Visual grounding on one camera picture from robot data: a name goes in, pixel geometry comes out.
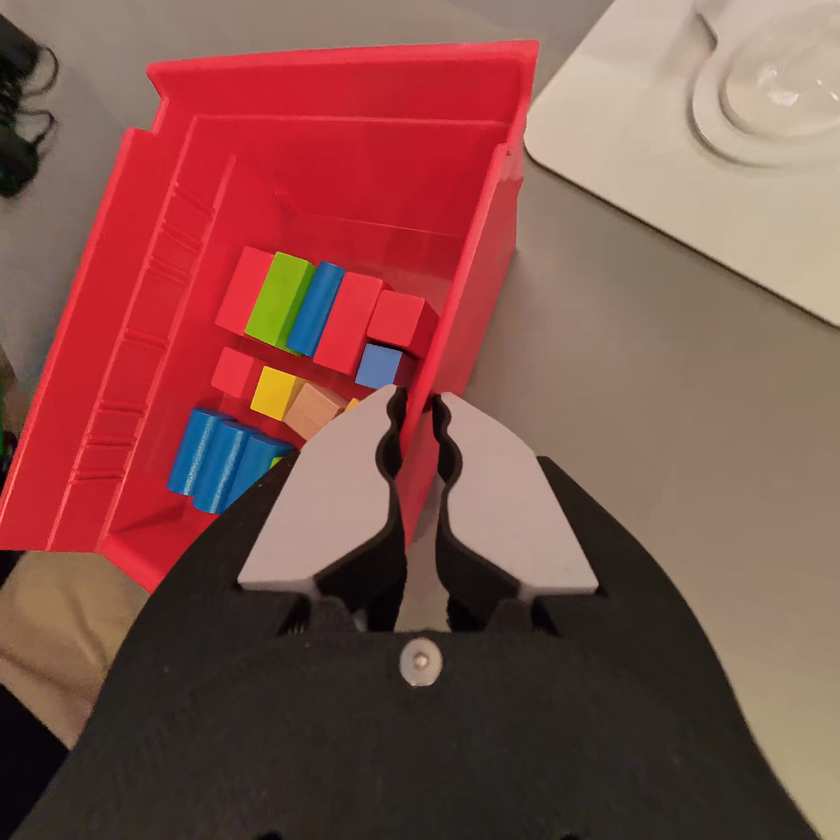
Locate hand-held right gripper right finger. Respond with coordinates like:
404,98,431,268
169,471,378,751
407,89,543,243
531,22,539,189
432,392,599,632

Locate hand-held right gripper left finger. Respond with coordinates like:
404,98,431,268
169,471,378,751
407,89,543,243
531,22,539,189
238,386,409,632

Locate pile of coloured wooden blocks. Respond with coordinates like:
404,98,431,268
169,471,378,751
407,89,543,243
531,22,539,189
165,246,441,513

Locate red plastic bin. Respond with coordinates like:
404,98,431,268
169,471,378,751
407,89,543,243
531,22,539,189
0,39,540,592

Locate beige sofa cushion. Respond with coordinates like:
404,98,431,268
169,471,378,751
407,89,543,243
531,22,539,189
0,551,155,749

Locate white stand base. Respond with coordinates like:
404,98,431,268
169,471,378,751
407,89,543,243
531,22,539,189
524,0,840,328

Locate clear glass stand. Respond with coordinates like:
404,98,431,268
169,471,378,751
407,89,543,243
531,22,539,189
686,0,840,168

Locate black cable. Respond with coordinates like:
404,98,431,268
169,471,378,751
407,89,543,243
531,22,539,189
0,13,61,198

